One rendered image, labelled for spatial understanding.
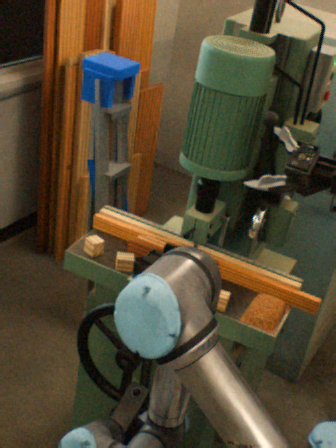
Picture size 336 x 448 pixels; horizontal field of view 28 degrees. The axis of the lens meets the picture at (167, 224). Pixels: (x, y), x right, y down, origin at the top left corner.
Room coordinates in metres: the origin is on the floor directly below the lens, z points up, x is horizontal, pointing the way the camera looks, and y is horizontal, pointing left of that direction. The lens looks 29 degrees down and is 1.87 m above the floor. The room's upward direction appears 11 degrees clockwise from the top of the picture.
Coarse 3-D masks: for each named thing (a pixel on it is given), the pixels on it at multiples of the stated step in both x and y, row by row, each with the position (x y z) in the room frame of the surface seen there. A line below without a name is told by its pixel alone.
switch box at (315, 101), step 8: (328, 48) 1.84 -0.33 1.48; (312, 56) 1.79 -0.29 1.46; (320, 56) 1.78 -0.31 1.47; (328, 56) 1.78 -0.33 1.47; (312, 64) 1.79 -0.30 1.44; (320, 64) 1.78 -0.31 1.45; (328, 64) 1.78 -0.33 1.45; (320, 72) 1.78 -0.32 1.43; (328, 72) 1.78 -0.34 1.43; (304, 80) 1.79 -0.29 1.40; (320, 80) 1.78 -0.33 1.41; (328, 80) 1.80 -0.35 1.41; (304, 88) 1.79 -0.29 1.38; (312, 88) 1.78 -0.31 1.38; (320, 88) 1.78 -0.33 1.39; (328, 88) 1.84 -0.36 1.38; (304, 96) 1.79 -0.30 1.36; (312, 96) 1.78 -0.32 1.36; (320, 96) 1.78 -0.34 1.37; (296, 104) 1.80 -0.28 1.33; (312, 104) 1.78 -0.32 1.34; (320, 104) 1.79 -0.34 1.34
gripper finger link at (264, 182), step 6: (252, 180) 1.38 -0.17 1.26; (258, 180) 1.38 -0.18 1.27; (264, 180) 1.36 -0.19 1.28; (270, 180) 1.36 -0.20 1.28; (276, 180) 1.37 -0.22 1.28; (282, 180) 1.37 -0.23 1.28; (252, 186) 1.37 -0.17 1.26; (258, 186) 1.37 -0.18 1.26; (264, 186) 1.37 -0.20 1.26; (270, 186) 1.37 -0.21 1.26
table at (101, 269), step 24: (120, 240) 1.63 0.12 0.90; (72, 264) 1.52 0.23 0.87; (96, 264) 1.49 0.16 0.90; (120, 288) 1.47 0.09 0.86; (240, 288) 1.51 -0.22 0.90; (216, 312) 1.38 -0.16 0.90; (240, 312) 1.40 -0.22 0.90; (288, 312) 1.44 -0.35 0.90; (240, 336) 1.35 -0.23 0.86; (264, 336) 1.33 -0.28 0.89
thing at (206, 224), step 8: (216, 200) 1.65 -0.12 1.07; (192, 208) 1.58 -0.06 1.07; (216, 208) 1.60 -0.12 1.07; (224, 208) 1.63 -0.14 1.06; (184, 216) 1.54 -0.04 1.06; (192, 216) 1.54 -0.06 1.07; (200, 216) 1.54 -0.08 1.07; (208, 216) 1.55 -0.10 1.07; (216, 216) 1.57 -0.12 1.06; (184, 224) 1.54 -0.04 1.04; (192, 224) 1.53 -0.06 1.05; (200, 224) 1.53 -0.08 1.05; (208, 224) 1.52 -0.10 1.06; (216, 224) 1.59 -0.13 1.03; (200, 232) 1.52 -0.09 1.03; (208, 232) 1.54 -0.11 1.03; (192, 240) 1.53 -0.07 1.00; (200, 240) 1.52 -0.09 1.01
